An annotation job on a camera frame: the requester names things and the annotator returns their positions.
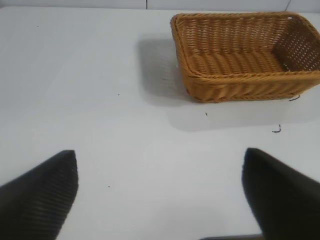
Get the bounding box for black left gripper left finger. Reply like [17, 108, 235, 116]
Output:
[0, 149, 79, 240]

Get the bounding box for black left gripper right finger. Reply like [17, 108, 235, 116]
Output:
[241, 147, 320, 240]

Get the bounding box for brown woven wicker basket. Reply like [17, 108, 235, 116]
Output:
[170, 11, 320, 103]

